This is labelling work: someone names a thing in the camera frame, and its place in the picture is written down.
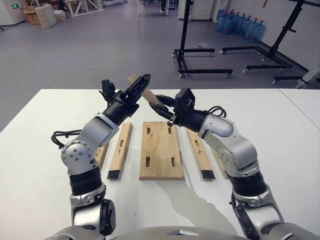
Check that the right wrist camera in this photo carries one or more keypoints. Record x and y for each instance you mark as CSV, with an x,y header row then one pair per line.
x,y
185,98

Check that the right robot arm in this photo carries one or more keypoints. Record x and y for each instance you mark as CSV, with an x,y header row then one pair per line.
x,y
237,147

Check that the wooden bar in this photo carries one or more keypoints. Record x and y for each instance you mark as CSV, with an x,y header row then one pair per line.
x,y
151,96

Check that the wooden seat board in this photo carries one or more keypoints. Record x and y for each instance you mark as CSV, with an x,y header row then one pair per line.
x,y
160,152

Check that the wooden leg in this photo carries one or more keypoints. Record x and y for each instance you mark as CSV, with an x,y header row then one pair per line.
x,y
121,150
102,155
220,162
198,152

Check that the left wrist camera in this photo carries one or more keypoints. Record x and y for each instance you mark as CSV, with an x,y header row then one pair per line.
x,y
108,87

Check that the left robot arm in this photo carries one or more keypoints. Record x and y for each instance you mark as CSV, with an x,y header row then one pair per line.
x,y
82,152

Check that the robot body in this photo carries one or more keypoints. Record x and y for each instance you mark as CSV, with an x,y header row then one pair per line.
x,y
150,233

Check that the cardboard box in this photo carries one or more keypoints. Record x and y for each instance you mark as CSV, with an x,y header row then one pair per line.
x,y
30,16

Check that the black metal rack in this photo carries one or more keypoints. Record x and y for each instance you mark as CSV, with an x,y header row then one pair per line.
x,y
282,40
186,45

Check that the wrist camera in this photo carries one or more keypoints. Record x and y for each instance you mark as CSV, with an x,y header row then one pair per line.
x,y
185,98
108,87

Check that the blue water bottle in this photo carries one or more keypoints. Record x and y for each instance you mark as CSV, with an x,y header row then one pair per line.
x,y
220,22
238,23
257,32
246,27
228,25
251,30

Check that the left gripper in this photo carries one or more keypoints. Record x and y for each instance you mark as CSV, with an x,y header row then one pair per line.
x,y
120,107

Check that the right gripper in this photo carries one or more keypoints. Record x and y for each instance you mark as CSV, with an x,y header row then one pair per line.
x,y
187,121

